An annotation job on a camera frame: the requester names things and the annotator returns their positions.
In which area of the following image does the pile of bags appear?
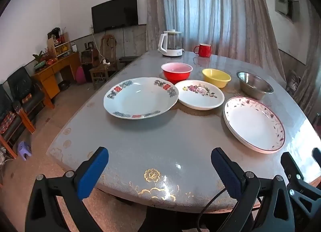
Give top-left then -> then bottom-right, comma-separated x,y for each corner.
287,70 -> 303,95

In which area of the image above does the small white floral plate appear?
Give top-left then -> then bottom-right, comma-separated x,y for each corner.
174,80 -> 225,110

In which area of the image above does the red mug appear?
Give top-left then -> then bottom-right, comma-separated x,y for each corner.
193,44 -> 211,58

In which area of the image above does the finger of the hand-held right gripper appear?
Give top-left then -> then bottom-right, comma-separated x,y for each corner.
280,151 -> 321,205
312,147 -> 321,166

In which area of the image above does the black cable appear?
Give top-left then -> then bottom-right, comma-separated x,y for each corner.
197,187 -> 227,232

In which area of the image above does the large white plate red-blue pattern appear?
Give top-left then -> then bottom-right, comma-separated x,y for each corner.
103,77 -> 179,120

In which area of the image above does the white plate purple floral rim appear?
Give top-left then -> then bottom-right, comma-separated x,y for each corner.
223,97 -> 286,154

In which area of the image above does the wooden desktop shelf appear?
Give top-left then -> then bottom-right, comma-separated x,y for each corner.
48,32 -> 73,60

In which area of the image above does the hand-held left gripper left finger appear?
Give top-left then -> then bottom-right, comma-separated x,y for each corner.
24,146 -> 109,232

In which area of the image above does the beige window curtain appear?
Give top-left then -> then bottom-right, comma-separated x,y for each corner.
146,0 -> 286,85

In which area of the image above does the potted green plant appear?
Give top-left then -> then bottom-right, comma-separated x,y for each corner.
33,51 -> 48,68

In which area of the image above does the pink plastic object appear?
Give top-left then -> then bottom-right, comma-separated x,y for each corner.
76,66 -> 87,84

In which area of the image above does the grey gold-patterned tablecloth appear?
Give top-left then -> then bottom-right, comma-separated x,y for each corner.
46,49 -> 321,214

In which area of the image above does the white electric kettle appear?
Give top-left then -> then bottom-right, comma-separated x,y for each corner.
157,30 -> 185,57

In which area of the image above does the brown speaker cabinet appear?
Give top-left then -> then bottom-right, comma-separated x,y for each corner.
81,49 -> 99,82

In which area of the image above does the yellow bowl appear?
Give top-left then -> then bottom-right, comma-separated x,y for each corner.
202,68 -> 232,88

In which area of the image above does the stainless steel bowl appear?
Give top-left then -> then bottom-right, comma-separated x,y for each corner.
236,72 -> 274,100

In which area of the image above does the brown wooden chair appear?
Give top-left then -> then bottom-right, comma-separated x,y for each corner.
89,34 -> 118,90

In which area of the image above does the grey wall electrical box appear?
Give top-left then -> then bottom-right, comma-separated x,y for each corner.
274,0 -> 300,23

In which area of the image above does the black wall television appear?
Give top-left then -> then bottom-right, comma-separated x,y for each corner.
91,0 -> 139,34

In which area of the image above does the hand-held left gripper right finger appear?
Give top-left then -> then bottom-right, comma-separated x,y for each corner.
211,147 -> 295,232

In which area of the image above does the orange wooden desk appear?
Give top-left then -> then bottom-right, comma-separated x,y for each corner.
32,52 -> 81,109

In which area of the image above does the purple plastic stool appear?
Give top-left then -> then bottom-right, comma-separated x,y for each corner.
17,140 -> 33,161

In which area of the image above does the red bowl pink inside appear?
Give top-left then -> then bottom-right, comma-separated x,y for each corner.
161,63 -> 193,84

